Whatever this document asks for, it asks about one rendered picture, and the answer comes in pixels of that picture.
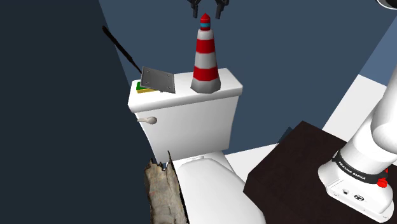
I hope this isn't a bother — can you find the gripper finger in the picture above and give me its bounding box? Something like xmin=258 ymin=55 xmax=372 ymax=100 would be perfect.
xmin=214 ymin=0 xmax=230 ymax=20
xmin=186 ymin=0 xmax=202 ymax=18

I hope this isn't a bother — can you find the red white lighthouse figure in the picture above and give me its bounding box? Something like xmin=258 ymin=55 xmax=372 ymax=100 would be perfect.
xmin=190 ymin=12 xmax=222 ymax=94

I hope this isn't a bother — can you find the green yellow sponge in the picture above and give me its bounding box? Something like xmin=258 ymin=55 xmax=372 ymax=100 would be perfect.
xmin=136 ymin=81 xmax=160 ymax=94

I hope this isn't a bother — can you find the white toilet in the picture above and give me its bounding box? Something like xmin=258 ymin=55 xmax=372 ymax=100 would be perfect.
xmin=127 ymin=67 xmax=268 ymax=224

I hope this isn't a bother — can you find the dark brown robot stand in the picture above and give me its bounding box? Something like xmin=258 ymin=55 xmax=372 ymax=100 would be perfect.
xmin=242 ymin=120 xmax=397 ymax=224

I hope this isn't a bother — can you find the crumpled brown paper bag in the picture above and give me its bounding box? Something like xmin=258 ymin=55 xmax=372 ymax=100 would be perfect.
xmin=143 ymin=150 xmax=190 ymax=224

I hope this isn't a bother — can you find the grey spatula with black handle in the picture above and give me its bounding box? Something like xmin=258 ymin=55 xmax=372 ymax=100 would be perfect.
xmin=101 ymin=25 xmax=177 ymax=94

